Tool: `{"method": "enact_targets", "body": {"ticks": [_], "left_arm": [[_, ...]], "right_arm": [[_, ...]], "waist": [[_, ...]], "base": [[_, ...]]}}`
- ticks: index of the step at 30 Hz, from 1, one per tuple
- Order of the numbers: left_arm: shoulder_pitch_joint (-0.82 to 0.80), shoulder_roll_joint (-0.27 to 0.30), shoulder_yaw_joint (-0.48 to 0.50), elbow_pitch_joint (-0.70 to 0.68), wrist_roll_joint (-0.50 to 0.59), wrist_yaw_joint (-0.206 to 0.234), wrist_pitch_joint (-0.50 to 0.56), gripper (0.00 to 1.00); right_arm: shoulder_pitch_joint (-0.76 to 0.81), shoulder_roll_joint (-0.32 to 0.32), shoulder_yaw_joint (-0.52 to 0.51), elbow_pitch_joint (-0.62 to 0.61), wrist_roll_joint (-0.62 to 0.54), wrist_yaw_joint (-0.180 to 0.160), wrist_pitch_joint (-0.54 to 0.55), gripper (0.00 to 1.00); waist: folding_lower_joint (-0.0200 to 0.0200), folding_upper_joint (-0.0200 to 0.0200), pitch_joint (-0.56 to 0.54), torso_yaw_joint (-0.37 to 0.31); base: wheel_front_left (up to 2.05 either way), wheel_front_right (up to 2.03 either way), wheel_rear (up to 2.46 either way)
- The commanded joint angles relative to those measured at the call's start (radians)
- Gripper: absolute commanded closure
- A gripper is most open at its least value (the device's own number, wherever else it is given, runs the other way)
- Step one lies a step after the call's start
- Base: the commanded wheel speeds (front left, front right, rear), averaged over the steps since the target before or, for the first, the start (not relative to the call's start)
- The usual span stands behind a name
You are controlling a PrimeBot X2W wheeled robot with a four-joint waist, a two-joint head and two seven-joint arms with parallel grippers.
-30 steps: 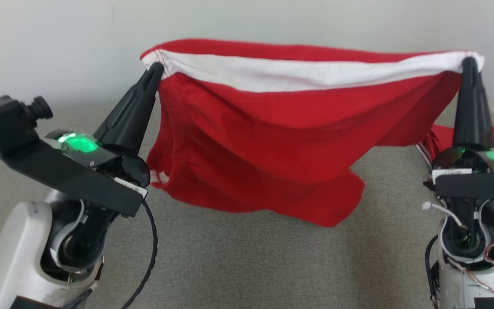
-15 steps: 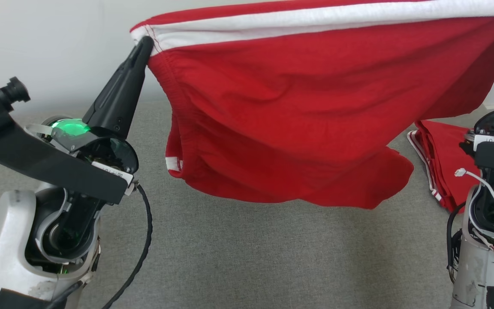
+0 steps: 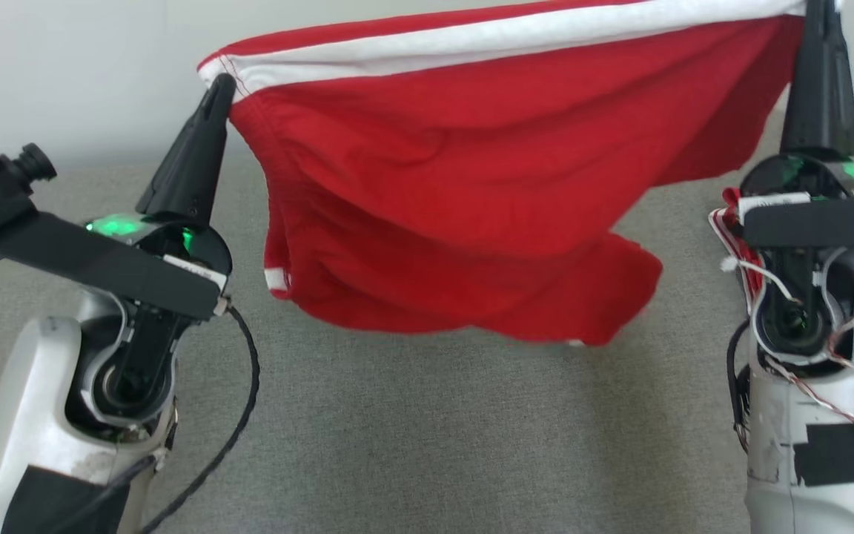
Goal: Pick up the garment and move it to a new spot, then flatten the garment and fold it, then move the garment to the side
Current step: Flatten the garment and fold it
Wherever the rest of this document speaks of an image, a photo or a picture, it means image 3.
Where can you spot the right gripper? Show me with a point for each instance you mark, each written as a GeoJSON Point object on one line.
{"type": "Point", "coordinates": [820, 222]}

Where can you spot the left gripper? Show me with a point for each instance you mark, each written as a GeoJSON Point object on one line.
{"type": "Point", "coordinates": [101, 259]}

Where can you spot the red jersey with white sleeves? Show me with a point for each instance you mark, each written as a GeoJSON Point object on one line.
{"type": "Point", "coordinates": [742, 252]}

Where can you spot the red shorts with white stripes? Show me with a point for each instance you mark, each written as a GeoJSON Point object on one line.
{"type": "Point", "coordinates": [471, 185]}

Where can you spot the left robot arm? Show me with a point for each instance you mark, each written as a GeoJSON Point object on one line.
{"type": "Point", "coordinates": [19, 415]}

